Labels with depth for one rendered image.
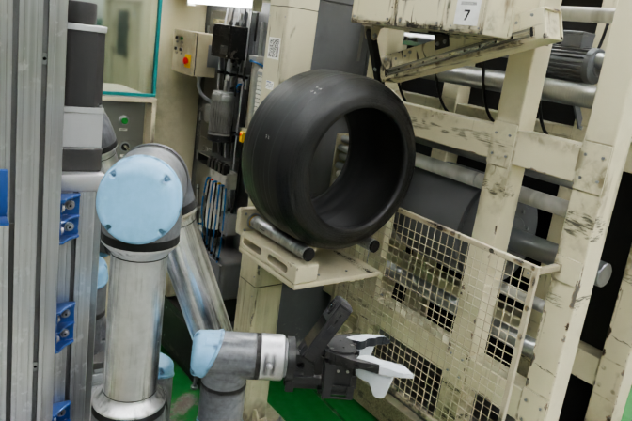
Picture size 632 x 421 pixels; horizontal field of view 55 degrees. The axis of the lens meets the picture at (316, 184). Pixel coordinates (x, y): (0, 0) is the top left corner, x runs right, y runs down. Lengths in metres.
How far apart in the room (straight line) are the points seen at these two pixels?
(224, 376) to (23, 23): 0.66
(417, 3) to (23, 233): 1.38
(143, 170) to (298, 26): 1.38
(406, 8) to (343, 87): 0.38
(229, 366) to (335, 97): 1.03
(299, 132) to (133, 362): 0.97
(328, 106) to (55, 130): 0.89
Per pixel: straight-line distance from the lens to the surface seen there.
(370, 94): 1.90
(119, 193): 0.89
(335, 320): 1.02
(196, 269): 1.08
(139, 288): 0.95
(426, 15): 2.02
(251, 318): 2.40
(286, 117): 1.81
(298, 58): 2.19
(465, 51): 2.06
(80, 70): 1.23
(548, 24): 1.94
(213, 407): 1.06
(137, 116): 2.39
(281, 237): 2.02
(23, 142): 1.15
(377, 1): 2.19
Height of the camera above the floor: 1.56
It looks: 13 degrees down
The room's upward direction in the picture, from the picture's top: 8 degrees clockwise
